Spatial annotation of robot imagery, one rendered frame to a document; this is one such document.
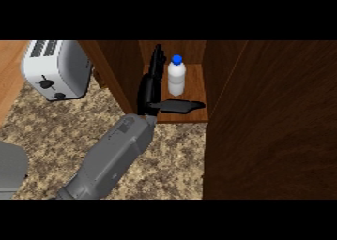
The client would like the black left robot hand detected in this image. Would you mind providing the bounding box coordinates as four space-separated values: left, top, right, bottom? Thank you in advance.
137 43 208 117

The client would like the brown wooden cabinet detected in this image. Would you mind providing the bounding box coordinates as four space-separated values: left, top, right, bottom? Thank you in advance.
78 40 249 125

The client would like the dark brown cabinet door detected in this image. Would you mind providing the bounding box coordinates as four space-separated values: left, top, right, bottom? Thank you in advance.
202 40 337 201

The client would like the white bottle with blue cap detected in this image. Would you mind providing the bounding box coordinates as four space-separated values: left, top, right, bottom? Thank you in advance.
168 54 188 98

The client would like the white toaster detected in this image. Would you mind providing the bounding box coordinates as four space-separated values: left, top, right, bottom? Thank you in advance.
20 40 95 102

